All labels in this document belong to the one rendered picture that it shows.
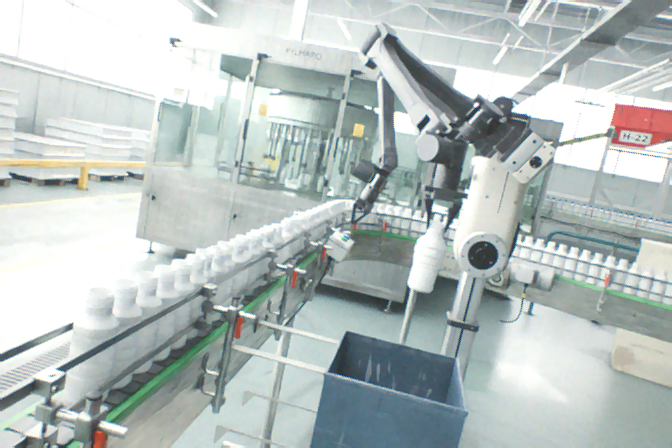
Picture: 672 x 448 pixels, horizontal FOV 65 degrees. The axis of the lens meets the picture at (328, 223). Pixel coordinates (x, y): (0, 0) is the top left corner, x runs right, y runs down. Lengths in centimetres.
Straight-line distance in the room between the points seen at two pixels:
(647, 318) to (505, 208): 154
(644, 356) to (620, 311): 241
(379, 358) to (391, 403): 31
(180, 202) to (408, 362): 424
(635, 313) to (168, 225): 416
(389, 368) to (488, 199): 64
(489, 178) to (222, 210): 385
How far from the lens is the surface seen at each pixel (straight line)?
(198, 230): 541
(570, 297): 314
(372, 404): 120
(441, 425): 121
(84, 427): 66
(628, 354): 553
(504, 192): 176
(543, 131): 695
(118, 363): 88
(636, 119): 821
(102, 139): 1047
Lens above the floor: 142
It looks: 8 degrees down
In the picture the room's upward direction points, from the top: 12 degrees clockwise
